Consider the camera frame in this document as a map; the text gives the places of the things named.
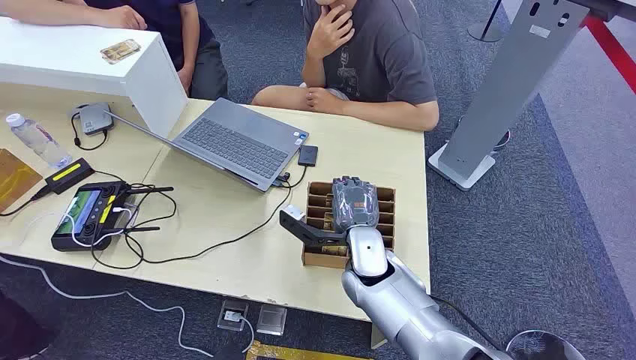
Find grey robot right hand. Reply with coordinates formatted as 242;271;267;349
331;175;380;233

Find slotted cardboard card box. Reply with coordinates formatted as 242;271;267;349
301;181;398;270

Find person's hand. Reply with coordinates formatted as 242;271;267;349
304;86;346;116
176;64;195;95
307;4;357;61
92;4;149;32

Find person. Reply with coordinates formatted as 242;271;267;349
250;0;441;134
0;0;230;101

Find small black external drive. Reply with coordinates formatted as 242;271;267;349
297;144;320;168

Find grey laptop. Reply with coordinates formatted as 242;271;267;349
103;97;311;194

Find empty floor socket box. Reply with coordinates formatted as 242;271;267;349
256;304;289;337

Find yellow floor tape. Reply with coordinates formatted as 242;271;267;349
245;340;371;360

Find floor socket box with plug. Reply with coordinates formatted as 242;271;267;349
216;298;250;333

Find grey standing kiosk panel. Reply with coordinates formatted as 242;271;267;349
427;0;591;192

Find round base pole stand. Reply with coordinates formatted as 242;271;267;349
466;0;506;44

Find grey adapter box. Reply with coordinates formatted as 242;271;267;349
78;103;116;137

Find black remote controller with screen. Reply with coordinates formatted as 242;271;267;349
50;181;176;253

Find black battery yellow label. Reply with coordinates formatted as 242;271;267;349
43;157;96;196

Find red floor strip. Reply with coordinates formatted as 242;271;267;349
580;14;636;96

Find white counter block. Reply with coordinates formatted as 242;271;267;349
0;16;189;139

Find clear plastic water bottle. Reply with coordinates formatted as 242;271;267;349
5;112;74;170

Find brown cardboard sheet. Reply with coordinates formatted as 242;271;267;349
0;148;44;213

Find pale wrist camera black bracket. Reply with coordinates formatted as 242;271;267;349
279;204;349;248

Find long black cable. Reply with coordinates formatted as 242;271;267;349
90;165;309;271

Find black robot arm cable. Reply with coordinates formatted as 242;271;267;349
429;295;504;351

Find white floor cable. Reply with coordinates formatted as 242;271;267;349
0;254;256;359

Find white cable on controller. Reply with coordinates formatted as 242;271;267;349
63;196;135;249

